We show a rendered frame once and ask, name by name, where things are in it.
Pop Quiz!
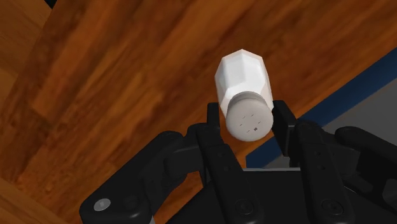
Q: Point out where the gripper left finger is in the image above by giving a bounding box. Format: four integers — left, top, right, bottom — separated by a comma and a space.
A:
78, 102, 265, 224

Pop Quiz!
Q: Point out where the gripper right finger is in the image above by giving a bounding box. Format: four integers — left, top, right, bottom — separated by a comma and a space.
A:
272, 99, 397, 224

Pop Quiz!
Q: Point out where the white salt shaker grey lid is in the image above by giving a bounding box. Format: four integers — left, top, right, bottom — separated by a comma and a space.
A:
214, 48, 275, 143

